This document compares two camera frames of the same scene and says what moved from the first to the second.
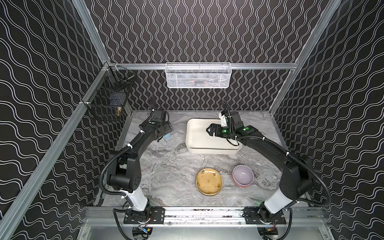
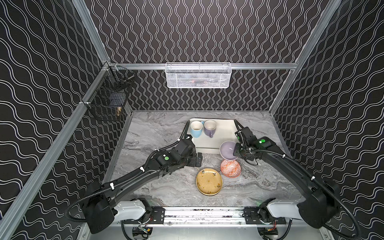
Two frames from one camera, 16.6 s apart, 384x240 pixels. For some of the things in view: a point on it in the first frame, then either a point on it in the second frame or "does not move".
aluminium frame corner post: (84, 16) does not move
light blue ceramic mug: (167, 136) -> (196, 127)
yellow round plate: (209, 182) does not move
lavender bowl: (242, 175) -> (226, 150)
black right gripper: (217, 129) -> (237, 150)
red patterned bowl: (238, 184) -> (230, 168)
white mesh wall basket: (198, 75) does not move
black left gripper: (165, 130) -> (195, 157)
